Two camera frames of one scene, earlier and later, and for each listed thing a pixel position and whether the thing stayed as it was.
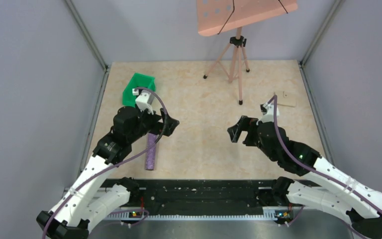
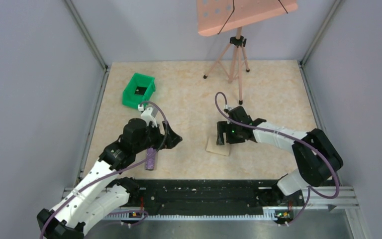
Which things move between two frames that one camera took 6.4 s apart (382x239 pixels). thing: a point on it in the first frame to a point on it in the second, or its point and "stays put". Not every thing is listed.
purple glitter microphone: [150, 158] stays put
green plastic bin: [138, 80] stays put
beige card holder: [287, 98] to [212, 147]
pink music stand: [214, 16] stays put
